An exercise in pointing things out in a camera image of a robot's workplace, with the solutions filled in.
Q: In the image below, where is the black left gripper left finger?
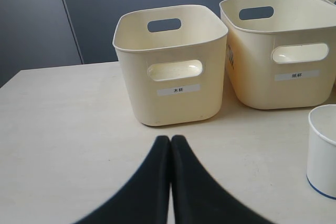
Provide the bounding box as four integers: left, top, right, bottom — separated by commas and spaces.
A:
76, 135, 171, 223

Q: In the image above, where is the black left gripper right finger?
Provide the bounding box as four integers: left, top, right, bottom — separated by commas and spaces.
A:
171, 135, 269, 223

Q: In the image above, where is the white paper cup blue logo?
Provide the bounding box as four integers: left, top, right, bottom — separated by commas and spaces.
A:
306, 104, 335, 200

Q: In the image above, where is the left cream plastic bin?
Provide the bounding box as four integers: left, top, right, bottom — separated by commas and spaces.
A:
112, 5, 228, 126

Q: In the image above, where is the middle cream plastic bin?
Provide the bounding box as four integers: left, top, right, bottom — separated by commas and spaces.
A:
219, 0, 335, 110

